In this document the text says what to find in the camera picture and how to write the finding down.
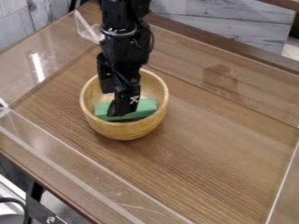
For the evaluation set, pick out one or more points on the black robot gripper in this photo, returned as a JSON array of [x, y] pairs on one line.
[[125, 48]]

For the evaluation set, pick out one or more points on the green rectangular block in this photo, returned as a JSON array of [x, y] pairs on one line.
[[147, 107]]

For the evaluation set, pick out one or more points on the brown wooden bowl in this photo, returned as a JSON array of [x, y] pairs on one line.
[[127, 129]]

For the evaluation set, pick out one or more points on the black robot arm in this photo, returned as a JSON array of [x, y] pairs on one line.
[[121, 14]]

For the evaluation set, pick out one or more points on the clear acrylic tray walls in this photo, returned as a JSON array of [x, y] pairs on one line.
[[208, 168]]

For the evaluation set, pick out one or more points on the clear acrylic corner bracket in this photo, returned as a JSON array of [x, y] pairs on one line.
[[89, 32]]

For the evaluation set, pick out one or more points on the black table leg frame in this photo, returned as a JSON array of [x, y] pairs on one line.
[[39, 214]]

